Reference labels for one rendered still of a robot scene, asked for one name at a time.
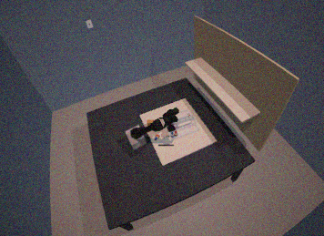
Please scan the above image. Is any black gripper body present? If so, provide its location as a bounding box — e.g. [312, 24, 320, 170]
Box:
[167, 119, 176, 132]

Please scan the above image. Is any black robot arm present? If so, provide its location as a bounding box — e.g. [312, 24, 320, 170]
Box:
[130, 108, 179, 139]

